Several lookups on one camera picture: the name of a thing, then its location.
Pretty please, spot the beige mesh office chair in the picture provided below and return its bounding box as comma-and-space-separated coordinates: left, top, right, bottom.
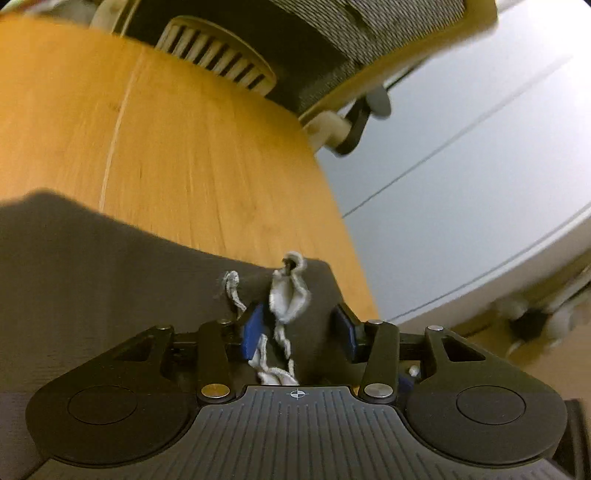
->
91, 1, 498, 156

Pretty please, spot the dark grey knit garment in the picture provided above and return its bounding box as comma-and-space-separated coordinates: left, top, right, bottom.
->
1, 191, 370, 479

